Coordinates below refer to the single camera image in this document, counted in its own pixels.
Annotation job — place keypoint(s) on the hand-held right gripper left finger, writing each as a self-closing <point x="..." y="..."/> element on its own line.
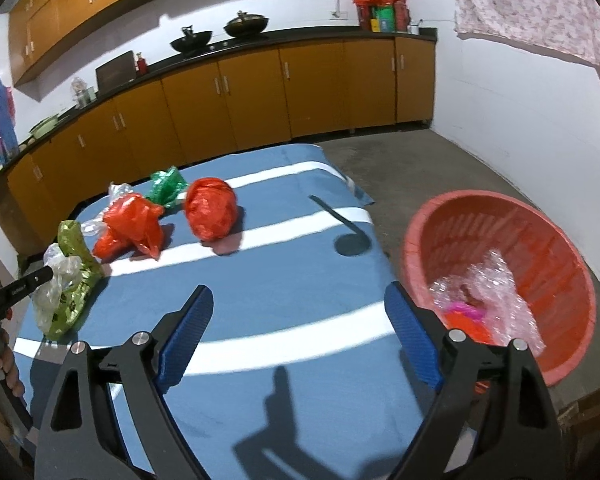
<point x="187" y="335"/>

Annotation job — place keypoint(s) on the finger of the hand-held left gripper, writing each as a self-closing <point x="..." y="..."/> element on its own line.
<point x="27" y="285"/>

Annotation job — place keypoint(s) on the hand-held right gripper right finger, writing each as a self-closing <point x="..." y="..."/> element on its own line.
<point x="412" y="340"/>

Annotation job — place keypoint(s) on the green printed plastic bag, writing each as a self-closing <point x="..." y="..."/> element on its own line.
<point x="75" y="305"/>

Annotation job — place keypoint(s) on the orange balled plastic bag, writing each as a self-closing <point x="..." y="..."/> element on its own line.
<point x="467" y="330"/>

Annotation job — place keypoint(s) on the pink plastic bag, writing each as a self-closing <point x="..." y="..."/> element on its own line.
<point x="462" y="307"/>

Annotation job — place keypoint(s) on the clear bubble wrap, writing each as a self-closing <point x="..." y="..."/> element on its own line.
<point x="500" y="285"/>

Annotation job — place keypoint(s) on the red plastic bag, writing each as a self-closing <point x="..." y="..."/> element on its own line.
<point x="210" y="210"/>
<point x="130" y="225"/>

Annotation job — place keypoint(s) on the dark green plastic bag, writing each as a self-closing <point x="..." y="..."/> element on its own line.
<point x="165" y="185"/>

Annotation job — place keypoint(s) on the red plastic basket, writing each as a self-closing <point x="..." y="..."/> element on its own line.
<point x="555" y="260"/>

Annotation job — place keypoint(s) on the person's left hand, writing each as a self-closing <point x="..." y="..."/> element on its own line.
<point x="12" y="375"/>

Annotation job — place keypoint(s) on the blue white striped tablecloth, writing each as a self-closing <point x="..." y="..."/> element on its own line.
<point x="290" y="270"/>

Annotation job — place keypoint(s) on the green basin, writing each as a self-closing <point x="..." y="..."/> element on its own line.
<point x="42" y="129"/>

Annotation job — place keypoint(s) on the clear plastic container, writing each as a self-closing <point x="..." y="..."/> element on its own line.
<point x="83" y="92"/>

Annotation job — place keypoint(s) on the dark cutting board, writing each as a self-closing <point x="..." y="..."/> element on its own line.
<point x="115" y="71"/>

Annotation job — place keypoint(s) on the red bottle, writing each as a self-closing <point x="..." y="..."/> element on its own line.
<point x="141" y="66"/>

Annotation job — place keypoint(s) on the wooden lower cabinets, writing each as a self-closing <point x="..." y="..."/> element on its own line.
<point x="250" y="95"/>

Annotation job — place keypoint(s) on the wooden cabinets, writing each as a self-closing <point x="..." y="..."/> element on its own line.
<point x="250" y="95"/>
<point x="70" y="5"/>

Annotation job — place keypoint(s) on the wooden upper cabinets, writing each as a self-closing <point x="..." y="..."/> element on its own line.
<point x="70" y="5"/>

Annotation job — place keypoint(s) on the black wok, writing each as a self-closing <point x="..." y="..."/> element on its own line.
<point x="192" y="42"/>

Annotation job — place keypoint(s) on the white cup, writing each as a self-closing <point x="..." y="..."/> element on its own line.
<point x="414" y="30"/>

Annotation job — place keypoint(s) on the black pot with lid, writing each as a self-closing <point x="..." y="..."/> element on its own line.
<point x="247" y="25"/>

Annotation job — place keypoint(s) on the black kitchen countertop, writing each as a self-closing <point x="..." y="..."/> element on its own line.
<point x="305" y="35"/>

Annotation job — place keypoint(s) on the green box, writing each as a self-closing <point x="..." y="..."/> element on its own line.
<point x="382" y="19"/>

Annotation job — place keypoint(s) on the red canister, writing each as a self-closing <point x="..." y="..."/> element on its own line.
<point x="364" y="17"/>
<point x="403" y="17"/>

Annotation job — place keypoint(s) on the pink floral hanging cloth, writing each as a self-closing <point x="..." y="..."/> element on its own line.
<point x="530" y="0"/>

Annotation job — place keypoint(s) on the brown wooden frame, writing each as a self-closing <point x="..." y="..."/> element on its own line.
<point x="590" y="420"/>

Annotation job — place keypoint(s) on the white wall socket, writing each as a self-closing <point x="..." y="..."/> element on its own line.
<point x="337" y="14"/>

